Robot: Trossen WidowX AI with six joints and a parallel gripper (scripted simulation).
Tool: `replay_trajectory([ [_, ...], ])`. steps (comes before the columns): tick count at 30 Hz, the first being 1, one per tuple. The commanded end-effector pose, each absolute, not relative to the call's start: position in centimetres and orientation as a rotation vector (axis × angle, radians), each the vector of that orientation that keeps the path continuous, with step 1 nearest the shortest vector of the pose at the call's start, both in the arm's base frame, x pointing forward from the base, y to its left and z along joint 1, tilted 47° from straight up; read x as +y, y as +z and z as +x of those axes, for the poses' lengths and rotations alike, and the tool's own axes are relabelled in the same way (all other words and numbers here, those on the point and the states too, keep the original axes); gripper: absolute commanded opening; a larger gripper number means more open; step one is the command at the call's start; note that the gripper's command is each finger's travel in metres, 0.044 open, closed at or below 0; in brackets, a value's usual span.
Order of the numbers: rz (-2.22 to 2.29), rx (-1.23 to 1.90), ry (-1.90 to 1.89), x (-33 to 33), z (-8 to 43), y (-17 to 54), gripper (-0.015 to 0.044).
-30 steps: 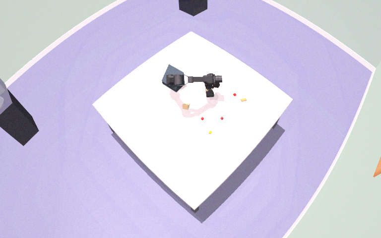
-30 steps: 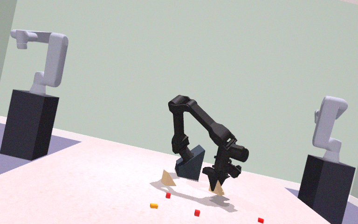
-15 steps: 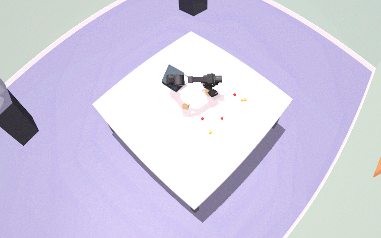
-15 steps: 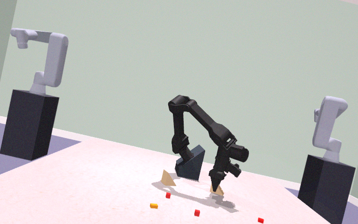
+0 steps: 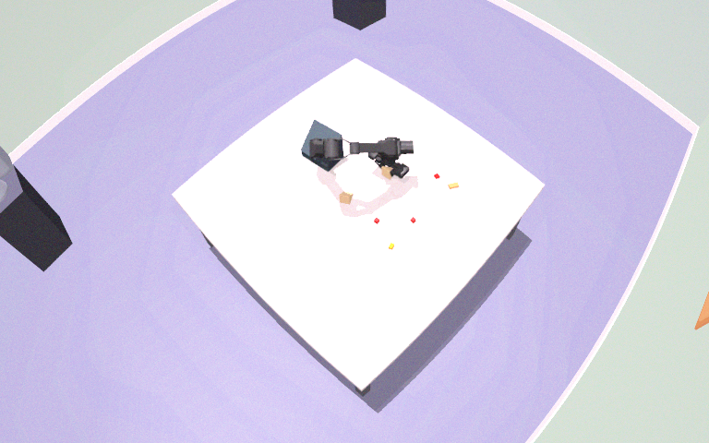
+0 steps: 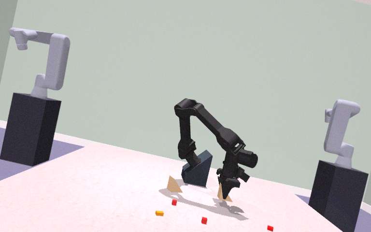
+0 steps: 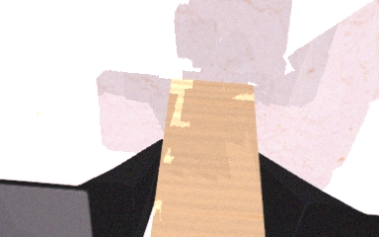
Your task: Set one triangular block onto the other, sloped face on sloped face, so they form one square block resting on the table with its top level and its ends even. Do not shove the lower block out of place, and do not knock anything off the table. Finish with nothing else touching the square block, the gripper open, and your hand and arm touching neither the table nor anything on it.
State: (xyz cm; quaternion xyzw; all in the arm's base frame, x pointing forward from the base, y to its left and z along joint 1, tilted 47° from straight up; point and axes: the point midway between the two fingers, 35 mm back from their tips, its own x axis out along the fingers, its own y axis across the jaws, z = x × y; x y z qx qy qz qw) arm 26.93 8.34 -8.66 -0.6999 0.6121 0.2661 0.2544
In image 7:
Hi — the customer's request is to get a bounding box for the tan triangular block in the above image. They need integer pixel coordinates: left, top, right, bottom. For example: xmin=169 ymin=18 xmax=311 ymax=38
xmin=150 ymin=78 xmax=265 ymax=237

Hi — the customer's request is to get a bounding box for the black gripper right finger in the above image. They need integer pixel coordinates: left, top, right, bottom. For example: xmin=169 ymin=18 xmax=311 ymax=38
xmin=259 ymin=152 xmax=379 ymax=237

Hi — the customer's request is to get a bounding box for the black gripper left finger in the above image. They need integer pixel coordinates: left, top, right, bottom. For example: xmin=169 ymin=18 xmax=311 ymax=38
xmin=0 ymin=139 xmax=163 ymax=237

